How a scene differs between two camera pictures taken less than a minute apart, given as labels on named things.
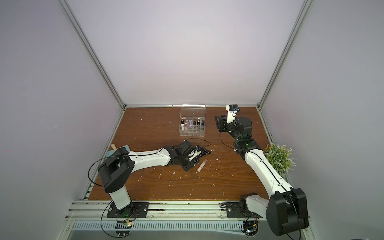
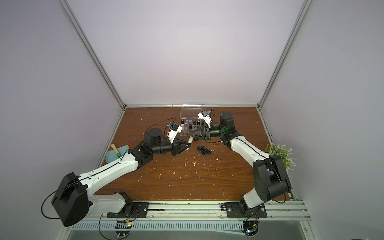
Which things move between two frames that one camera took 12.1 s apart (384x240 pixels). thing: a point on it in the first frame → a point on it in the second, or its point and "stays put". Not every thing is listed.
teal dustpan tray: x=110 y=152 stays put
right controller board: x=251 y=228 stays put
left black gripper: x=192 y=164 → x=174 y=147
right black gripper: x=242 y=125 → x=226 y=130
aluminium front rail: x=86 y=210 stays put
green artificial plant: x=280 y=158 stays put
